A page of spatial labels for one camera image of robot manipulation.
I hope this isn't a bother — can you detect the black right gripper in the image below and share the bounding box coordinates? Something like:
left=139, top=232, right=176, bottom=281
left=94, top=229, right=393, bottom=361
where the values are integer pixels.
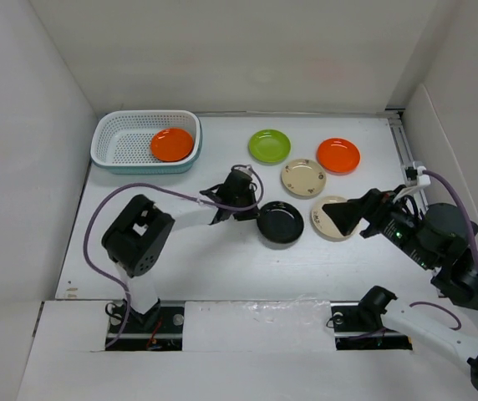
left=321, top=182, right=435, bottom=268

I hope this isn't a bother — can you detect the orange plate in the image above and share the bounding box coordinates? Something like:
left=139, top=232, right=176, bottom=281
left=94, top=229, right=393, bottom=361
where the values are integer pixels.
left=316, top=138, right=361, bottom=175
left=150, top=127, right=194, bottom=162

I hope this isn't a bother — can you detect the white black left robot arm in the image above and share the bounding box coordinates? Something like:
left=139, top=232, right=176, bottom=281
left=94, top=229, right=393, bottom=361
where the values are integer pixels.
left=101, top=165, right=264, bottom=332

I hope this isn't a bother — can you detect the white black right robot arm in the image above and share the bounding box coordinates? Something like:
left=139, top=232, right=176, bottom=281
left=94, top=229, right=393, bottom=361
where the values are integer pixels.
left=323, top=186, right=478, bottom=392

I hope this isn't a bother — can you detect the beige plate with black patch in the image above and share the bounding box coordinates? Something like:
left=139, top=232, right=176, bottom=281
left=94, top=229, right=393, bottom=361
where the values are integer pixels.
left=311, top=195, right=359, bottom=242

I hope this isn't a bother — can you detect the beige plate with symbols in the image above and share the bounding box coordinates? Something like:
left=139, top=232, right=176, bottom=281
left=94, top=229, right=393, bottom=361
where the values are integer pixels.
left=281, top=159, right=327, bottom=197

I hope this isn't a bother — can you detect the green plate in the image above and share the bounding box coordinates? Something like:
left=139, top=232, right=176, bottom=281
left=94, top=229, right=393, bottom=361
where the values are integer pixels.
left=247, top=129, right=292, bottom=164

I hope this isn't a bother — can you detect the white perforated plastic basket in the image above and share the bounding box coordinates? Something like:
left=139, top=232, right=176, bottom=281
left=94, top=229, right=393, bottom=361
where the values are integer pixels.
left=90, top=109, right=202, bottom=169

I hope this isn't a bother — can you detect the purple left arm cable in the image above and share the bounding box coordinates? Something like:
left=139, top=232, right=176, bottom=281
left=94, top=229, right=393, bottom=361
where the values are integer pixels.
left=82, top=164, right=264, bottom=350

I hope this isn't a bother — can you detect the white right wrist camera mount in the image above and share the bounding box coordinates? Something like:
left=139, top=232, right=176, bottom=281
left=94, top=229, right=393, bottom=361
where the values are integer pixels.
left=394, top=161, right=430, bottom=201

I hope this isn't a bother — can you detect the aluminium rail right edge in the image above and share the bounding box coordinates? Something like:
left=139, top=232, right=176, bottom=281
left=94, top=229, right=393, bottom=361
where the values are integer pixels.
left=385, top=109, right=430, bottom=211

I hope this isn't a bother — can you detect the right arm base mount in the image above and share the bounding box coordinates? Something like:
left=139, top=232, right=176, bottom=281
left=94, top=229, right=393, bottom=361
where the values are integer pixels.
left=325, top=301, right=413, bottom=351

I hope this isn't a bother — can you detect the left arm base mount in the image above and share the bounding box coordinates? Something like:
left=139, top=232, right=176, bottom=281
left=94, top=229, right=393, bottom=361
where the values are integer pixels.
left=104, top=302, right=185, bottom=352

